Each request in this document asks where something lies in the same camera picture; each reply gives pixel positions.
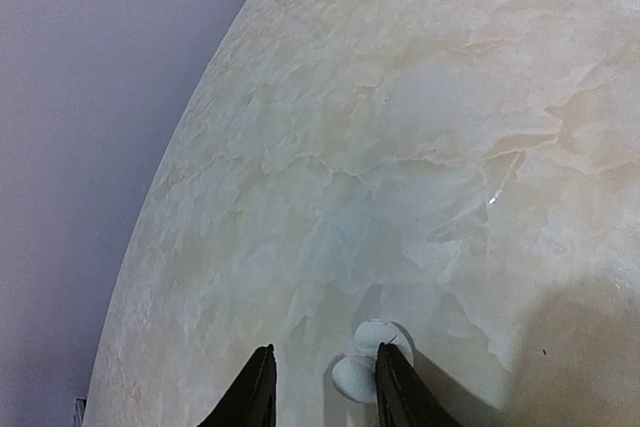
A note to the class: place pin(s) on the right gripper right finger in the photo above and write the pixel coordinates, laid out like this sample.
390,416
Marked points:
402,397

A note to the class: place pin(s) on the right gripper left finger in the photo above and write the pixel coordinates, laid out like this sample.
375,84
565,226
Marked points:
250,400

